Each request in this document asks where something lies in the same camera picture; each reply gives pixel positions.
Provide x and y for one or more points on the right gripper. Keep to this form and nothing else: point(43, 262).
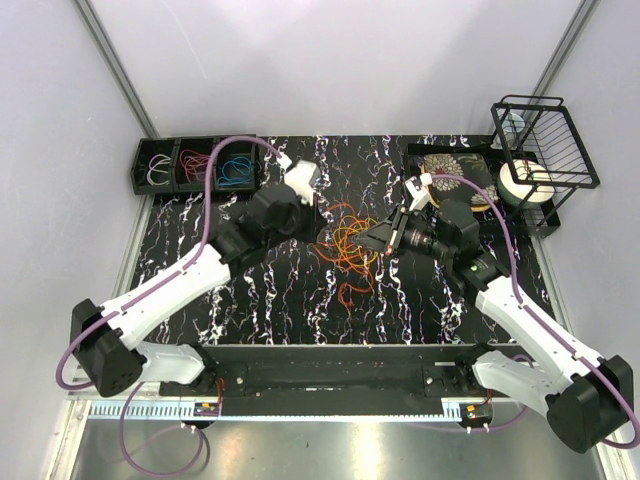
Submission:
point(381, 238)

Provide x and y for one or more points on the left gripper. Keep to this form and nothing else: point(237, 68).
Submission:
point(314, 217)

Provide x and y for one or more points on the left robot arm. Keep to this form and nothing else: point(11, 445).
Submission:
point(109, 341)

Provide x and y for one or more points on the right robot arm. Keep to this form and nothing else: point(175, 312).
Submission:
point(584, 396)

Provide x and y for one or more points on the floral square plate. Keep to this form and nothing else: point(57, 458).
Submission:
point(471, 166)

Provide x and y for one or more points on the black three-compartment bin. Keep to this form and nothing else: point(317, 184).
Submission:
point(177, 165)

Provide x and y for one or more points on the white green bowl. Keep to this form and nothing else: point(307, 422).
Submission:
point(530, 187)

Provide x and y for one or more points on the glass cup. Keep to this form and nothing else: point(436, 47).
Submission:
point(511, 126)

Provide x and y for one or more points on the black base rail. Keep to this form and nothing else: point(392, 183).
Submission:
point(422, 369)

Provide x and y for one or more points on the black wire dish rack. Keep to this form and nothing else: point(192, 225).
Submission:
point(552, 140)

